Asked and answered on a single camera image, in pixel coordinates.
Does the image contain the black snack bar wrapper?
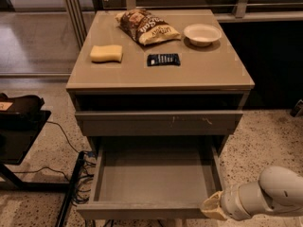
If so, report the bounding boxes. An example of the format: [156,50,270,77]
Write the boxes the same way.
[147,54,181,66]

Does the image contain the grey drawer cabinet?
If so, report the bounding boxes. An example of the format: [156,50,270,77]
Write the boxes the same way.
[66,11,254,150]

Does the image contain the grey top drawer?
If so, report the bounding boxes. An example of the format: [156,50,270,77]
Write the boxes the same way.
[75,111,242,136]

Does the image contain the black side table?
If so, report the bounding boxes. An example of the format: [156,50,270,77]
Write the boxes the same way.
[0,110,84,227]

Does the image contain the black bag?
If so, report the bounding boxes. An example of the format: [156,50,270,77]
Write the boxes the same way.
[0,93,45,118]

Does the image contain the yellow sponge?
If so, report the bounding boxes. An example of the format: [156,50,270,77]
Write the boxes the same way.
[90,44,122,62]

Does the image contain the black floor cables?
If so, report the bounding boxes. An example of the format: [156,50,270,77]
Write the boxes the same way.
[12,120,98,206]

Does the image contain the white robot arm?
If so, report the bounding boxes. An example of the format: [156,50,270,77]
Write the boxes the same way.
[200,166,303,221]

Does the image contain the metal railing frame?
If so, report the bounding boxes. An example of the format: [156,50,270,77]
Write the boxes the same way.
[91,0,303,39]

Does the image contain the white bowl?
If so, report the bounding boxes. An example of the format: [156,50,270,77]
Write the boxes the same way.
[184,24,222,47]

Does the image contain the brown chip bag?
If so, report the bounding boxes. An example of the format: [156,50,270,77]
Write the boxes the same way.
[116,9,181,45]

